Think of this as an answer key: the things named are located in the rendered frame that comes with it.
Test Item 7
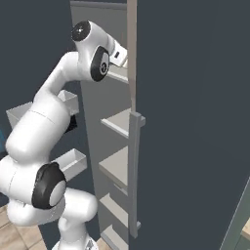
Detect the grey fridge body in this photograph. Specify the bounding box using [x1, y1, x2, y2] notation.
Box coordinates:
[69, 0, 138, 250]

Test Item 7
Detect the grey-green cupboard panel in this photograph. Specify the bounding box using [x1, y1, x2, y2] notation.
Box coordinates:
[220, 176, 250, 250]

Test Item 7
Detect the dark grey freezer door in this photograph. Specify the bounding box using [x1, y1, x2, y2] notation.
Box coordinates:
[0, 0, 103, 250]

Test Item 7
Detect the small white door bin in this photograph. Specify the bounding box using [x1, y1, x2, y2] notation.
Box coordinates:
[51, 147, 89, 182]

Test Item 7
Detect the dark grey fridge door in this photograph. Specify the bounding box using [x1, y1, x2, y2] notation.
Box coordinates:
[126, 0, 250, 250]

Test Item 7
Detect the grey fridge door handle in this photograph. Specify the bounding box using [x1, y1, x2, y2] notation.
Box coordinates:
[128, 110, 146, 239]

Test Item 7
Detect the grey fridge shelf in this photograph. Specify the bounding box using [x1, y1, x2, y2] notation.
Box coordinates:
[100, 107, 133, 140]
[98, 146, 130, 191]
[98, 192, 131, 229]
[100, 224, 131, 250]
[105, 66, 130, 85]

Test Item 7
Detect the large white door bin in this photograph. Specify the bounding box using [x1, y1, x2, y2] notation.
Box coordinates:
[5, 89, 80, 132]

